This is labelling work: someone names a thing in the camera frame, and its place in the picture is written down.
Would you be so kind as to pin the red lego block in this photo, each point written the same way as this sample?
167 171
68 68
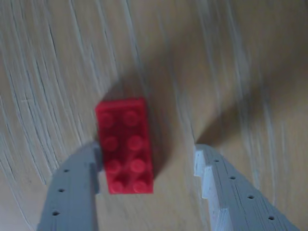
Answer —
124 146

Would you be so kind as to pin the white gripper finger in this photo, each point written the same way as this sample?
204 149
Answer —
235 204
72 192

